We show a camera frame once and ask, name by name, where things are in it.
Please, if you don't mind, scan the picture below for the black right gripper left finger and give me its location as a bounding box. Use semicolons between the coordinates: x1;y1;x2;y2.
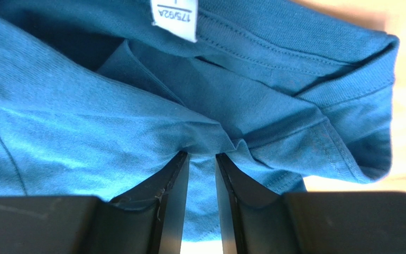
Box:
0;152;189;253

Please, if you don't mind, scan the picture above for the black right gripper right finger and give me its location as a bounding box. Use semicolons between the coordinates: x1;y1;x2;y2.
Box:
216;154;406;253

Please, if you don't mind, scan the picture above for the teal blue t shirt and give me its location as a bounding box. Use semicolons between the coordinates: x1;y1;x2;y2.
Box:
0;1;400;242

